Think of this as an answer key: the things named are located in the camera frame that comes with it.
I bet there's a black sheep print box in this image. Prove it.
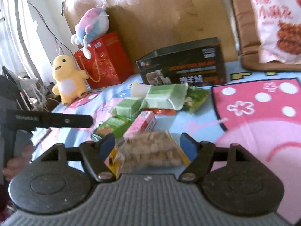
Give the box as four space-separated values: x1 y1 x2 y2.
136 37 227 86

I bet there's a wooden headboard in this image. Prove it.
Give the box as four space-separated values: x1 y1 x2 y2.
61 0 238 64

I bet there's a light green wafer packet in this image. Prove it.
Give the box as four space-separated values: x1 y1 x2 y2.
111 97 143 118

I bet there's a yellow dinosaur plush toy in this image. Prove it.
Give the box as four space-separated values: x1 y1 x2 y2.
52 55 89 106

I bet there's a pink small snack box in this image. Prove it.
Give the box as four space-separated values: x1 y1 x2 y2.
123 111 157 138

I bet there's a red gift bag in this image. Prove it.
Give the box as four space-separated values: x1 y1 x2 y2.
74 32 134 89

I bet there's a red snack packet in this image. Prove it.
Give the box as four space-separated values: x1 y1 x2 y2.
143 109 176 116

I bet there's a brown chair cushion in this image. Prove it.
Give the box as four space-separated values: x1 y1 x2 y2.
231 0 300 72

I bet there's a pastel unicorn plush toy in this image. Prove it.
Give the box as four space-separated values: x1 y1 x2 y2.
70 6 110 59

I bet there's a black wall cable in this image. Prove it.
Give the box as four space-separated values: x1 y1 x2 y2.
24 0 76 57

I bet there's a green soda biscuit packet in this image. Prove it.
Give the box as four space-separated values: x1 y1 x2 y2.
90 115 134 142

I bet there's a clear bag sesame cake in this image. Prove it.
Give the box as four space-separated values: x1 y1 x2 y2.
105 131 190 177

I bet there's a yellow clear candy bag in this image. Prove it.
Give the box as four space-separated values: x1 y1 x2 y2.
183 86 210 114

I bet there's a pink fried twist bag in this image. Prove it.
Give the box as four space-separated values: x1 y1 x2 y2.
251 0 300 64

